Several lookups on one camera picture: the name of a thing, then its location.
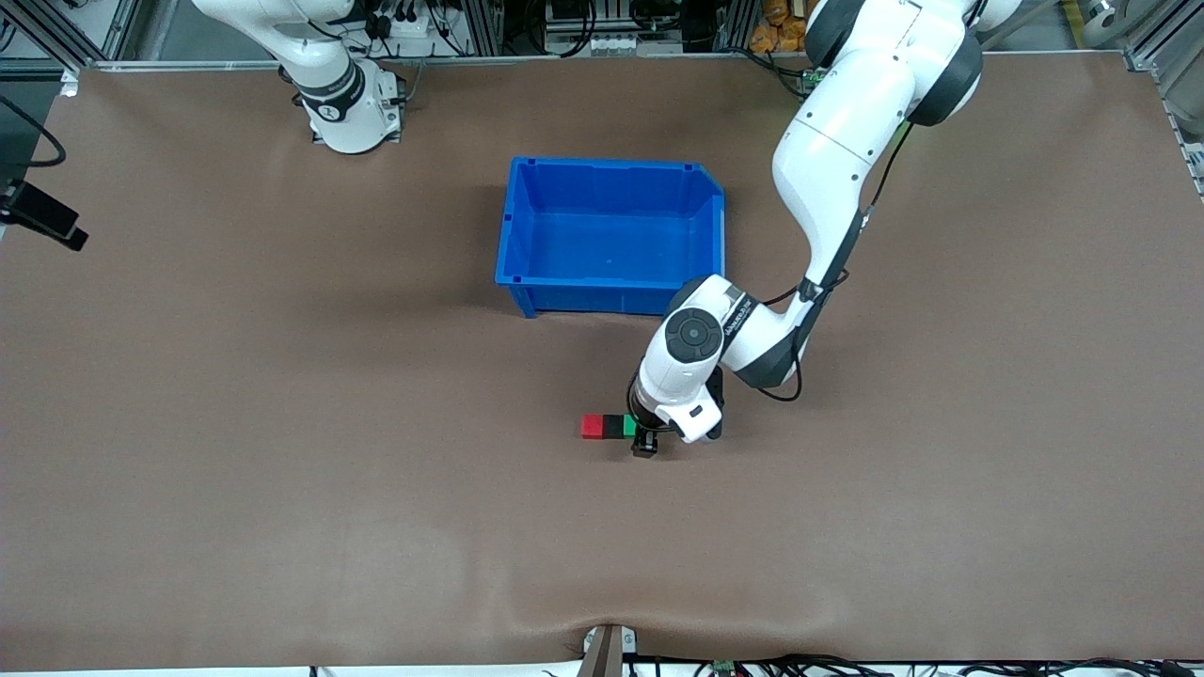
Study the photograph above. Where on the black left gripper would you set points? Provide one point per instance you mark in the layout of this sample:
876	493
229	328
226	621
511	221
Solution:
645	436

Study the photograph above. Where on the small green cube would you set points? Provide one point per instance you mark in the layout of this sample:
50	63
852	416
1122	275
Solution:
629	426

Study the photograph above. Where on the small red cube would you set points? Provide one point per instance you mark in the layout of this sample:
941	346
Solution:
594	427

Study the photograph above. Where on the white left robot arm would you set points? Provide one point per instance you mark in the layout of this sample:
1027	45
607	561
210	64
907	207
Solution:
847	141

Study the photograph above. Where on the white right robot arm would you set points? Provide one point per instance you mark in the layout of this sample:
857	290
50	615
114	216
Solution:
334	94

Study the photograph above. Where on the small black cube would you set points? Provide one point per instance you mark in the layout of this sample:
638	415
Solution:
615	427

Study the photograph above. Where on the blue plastic storage bin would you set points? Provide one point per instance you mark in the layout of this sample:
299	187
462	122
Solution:
611	235

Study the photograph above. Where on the table cover mat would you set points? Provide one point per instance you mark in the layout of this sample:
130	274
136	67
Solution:
282	423

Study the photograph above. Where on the orange packaged items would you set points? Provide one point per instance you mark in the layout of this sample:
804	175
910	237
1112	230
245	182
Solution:
779	26

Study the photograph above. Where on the table edge clamp bracket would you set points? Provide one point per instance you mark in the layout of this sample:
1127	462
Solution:
607	651

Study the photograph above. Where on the aluminium frame profile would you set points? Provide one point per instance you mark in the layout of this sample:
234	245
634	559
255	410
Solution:
56	33
1171	56

